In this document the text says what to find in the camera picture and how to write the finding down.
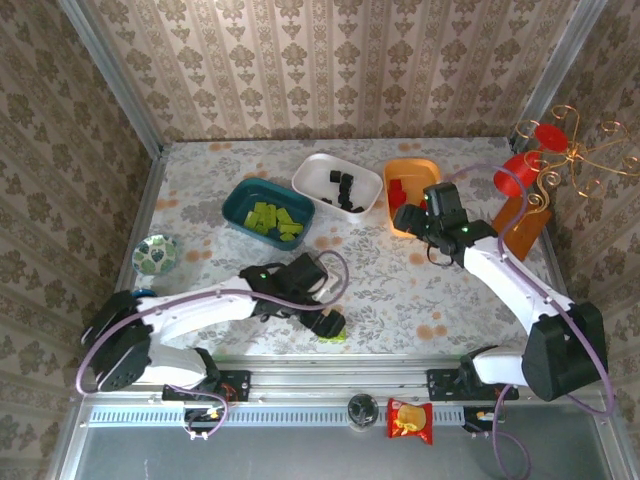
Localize orange plastic container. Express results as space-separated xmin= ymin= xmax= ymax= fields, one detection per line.
xmin=382 ymin=158 xmax=444 ymax=236

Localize red plastic goblet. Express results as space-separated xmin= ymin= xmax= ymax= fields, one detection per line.
xmin=493 ymin=123 xmax=570 ymax=198

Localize round black dome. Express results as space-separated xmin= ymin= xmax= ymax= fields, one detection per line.
xmin=348 ymin=393 xmax=380 ymax=431

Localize amber orange box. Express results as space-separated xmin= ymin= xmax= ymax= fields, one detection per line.
xmin=492 ymin=197 xmax=553 ymax=262

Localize teal plastic container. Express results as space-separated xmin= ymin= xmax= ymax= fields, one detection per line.
xmin=221 ymin=178 xmax=317 ymax=251

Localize white plastic container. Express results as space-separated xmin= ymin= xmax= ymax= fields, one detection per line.
xmin=291 ymin=153 xmax=384 ymax=225

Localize red snack packet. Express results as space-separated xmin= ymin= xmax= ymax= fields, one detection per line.
xmin=386 ymin=397 xmax=434 ymax=445

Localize floral tablecloth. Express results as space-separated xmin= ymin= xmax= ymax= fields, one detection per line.
xmin=117 ymin=138 xmax=574 ymax=357

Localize green leaf pattern bowl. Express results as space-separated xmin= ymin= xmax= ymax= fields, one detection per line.
xmin=131 ymin=233 xmax=180 ymax=276

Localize black left connector box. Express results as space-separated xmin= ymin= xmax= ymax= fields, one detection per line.
xmin=183 ymin=407 xmax=224 ymax=427

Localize black connector box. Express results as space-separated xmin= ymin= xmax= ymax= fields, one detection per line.
xmin=463 ymin=407 xmax=500 ymax=433
xmin=183 ymin=407 xmax=224 ymax=427

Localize black right connector box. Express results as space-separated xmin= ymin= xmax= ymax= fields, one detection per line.
xmin=463 ymin=407 xmax=500 ymax=433

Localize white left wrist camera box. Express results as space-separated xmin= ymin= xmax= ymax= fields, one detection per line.
xmin=313 ymin=269 xmax=332 ymax=304

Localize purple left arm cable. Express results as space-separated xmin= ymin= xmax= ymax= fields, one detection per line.
xmin=74 ymin=249 xmax=350 ymax=441

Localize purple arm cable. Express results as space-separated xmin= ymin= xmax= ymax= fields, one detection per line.
xmin=447 ymin=164 xmax=616 ymax=480
xmin=74 ymin=249 xmax=350 ymax=441

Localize aluminium front rail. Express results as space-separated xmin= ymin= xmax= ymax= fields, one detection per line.
xmin=74 ymin=353 xmax=614 ymax=406

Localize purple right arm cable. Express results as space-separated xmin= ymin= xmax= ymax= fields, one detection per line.
xmin=447 ymin=164 xmax=616 ymax=480

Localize white slotted cable duct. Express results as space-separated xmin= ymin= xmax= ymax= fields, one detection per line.
xmin=87 ymin=403 xmax=466 ymax=427

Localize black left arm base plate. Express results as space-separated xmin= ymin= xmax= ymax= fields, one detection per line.
xmin=162 ymin=368 xmax=251 ymax=402

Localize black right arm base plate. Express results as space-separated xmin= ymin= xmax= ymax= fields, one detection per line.
xmin=426 ymin=368 xmax=520 ymax=401

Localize gold wire stand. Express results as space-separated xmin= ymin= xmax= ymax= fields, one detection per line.
xmin=514 ymin=103 xmax=640 ymax=216

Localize aluminium left side rail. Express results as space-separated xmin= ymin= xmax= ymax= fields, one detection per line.
xmin=93 ymin=149 xmax=169 ymax=364

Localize aluminium right corner post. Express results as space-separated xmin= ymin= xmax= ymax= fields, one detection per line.
xmin=509 ymin=0 xmax=599 ymax=151

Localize aluminium corner post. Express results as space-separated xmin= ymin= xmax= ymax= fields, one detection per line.
xmin=55 ymin=0 xmax=165 ymax=157
xmin=509 ymin=0 xmax=599 ymax=151

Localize aluminium left corner post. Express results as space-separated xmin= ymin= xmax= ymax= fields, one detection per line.
xmin=55 ymin=0 xmax=165 ymax=157

